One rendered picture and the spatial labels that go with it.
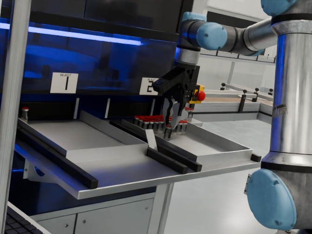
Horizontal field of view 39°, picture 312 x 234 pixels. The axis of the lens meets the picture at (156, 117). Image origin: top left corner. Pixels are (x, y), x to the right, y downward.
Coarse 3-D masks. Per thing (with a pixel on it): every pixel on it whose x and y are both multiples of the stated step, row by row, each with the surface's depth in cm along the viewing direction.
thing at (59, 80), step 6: (54, 72) 124; (54, 78) 124; (60, 78) 126; (66, 78) 127; (72, 78) 128; (54, 84) 125; (60, 84) 126; (72, 84) 129; (54, 90) 125; (60, 90) 127; (66, 90) 128; (72, 90) 130
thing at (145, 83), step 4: (144, 80) 148; (148, 80) 149; (152, 80) 150; (144, 84) 148; (148, 84) 150; (140, 88) 148; (144, 88) 149; (152, 88) 151; (140, 92) 148; (144, 92) 149; (148, 92) 151; (152, 92) 152; (156, 92) 153
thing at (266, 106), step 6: (228, 84) 239; (234, 84) 244; (228, 90) 246; (234, 90) 248; (240, 90) 234; (252, 90) 236; (258, 90) 222; (270, 90) 231; (258, 96) 225; (264, 96) 223; (270, 96) 228; (264, 102) 227; (270, 102) 230; (264, 108) 220; (270, 108) 218; (258, 114) 223; (264, 114) 221; (270, 114) 218; (264, 120) 221; (270, 120) 218
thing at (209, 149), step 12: (144, 132) 134; (192, 132) 154; (204, 132) 150; (168, 144) 126; (180, 144) 138; (192, 144) 140; (204, 144) 143; (216, 144) 146; (228, 144) 142; (240, 144) 139; (192, 156) 119; (204, 156) 120; (216, 156) 124; (228, 156) 128; (240, 156) 132
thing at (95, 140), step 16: (80, 112) 144; (32, 128) 115; (48, 128) 128; (64, 128) 131; (80, 128) 134; (96, 128) 137; (112, 128) 131; (48, 144) 109; (64, 144) 117; (80, 144) 119; (96, 144) 122; (112, 144) 125; (128, 144) 126; (144, 144) 119; (80, 160) 106; (96, 160) 109
